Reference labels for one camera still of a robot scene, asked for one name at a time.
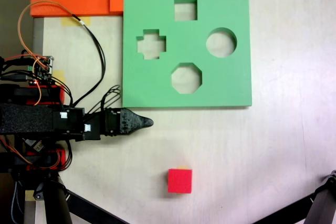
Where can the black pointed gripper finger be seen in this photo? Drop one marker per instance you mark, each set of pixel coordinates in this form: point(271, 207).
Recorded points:
point(134, 122)

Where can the red square block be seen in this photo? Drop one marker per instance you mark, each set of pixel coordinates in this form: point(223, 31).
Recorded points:
point(180, 181)

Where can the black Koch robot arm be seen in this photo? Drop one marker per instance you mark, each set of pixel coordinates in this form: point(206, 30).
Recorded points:
point(26, 119)

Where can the red and black table clamp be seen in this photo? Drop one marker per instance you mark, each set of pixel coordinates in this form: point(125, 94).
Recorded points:
point(61, 155)
point(56, 95)

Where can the yellow marker tape with line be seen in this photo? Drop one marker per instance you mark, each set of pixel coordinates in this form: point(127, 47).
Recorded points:
point(182, 167)

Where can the small yellow tape piece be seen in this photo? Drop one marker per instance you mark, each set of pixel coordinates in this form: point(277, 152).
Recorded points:
point(59, 75)

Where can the black power circuit board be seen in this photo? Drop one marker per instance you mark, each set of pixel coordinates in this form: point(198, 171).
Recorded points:
point(35, 144)

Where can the motor controller circuit board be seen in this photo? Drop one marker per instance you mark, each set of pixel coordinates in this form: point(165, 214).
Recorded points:
point(42, 70)

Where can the thin black tripod leg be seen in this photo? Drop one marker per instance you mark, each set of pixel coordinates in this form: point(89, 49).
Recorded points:
point(288, 209)
point(92, 208)

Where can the thick black tripod leg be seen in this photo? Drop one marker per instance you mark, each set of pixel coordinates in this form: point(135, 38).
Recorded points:
point(56, 205)
point(324, 200)

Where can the green shape sorting board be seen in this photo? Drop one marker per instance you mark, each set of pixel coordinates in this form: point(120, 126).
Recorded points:
point(223, 77)

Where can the wide yellow tape strip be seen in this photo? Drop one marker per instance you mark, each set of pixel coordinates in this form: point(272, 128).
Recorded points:
point(67, 21)

